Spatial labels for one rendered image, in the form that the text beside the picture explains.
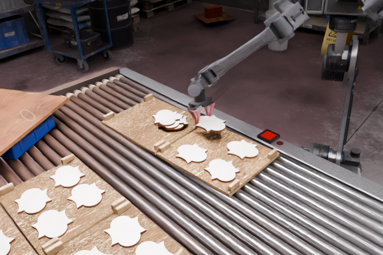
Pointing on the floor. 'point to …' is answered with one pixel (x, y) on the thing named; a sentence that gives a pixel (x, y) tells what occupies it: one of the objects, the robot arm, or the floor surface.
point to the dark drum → (123, 6)
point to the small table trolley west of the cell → (59, 52)
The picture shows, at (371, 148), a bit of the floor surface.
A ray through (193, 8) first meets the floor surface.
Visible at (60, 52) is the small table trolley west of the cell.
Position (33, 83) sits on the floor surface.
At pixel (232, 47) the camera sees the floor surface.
